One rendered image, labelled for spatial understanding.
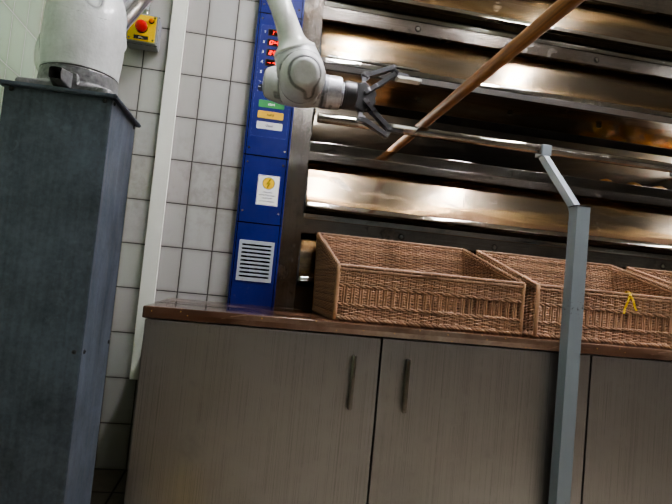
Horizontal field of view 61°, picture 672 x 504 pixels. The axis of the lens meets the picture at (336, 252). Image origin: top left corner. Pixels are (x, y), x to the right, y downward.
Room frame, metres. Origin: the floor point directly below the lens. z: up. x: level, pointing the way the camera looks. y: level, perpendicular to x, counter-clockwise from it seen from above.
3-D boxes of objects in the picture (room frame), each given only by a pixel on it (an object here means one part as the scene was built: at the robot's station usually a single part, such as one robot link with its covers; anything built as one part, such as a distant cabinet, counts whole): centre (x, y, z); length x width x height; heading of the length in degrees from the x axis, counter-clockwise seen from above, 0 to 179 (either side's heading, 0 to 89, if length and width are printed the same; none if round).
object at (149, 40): (1.88, 0.72, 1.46); 0.10 x 0.07 x 0.10; 99
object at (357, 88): (1.52, -0.02, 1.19); 0.09 x 0.07 x 0.08; 98
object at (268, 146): (2.91, 0.43, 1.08); 1.93 x 0.16 x 2.15; 9
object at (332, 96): (1.50, 0.05, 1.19); 0.09 x 0.06 x 0.09; 8
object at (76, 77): (1.16, 0.57, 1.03); 0.22 x 0.18 x 0.06; 7
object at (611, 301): (1.90, -0.82, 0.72); 0.56 x 0.49 x 0.28; 99
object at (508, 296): (1.80, -0.24, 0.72); 0.56 x 0.49 x 0.28; 100
